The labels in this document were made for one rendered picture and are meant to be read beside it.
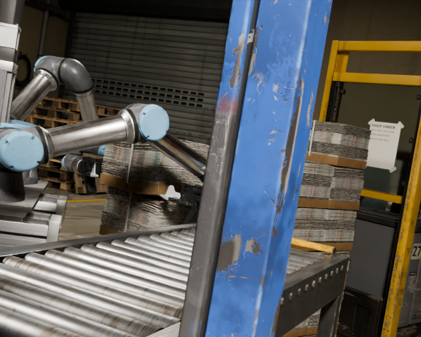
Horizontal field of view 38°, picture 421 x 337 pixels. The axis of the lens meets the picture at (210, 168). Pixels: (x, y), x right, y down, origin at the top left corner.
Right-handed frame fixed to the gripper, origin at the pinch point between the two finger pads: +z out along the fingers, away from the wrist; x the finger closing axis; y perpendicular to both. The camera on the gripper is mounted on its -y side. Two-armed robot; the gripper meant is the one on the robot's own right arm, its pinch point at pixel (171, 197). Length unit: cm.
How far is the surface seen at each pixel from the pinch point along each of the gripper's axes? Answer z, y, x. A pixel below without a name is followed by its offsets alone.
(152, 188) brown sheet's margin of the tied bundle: 4.6, 2.6, 6.5
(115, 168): 29.7, 6.4, 7.2
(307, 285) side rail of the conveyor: -92, -7, 33
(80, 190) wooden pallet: 544, -77, -318
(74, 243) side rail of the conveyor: -53, -5, 77
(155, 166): 5.0, 11.4, 6.6
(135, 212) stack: 17.9, -9.9, 2.4
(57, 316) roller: -98, -5, 108
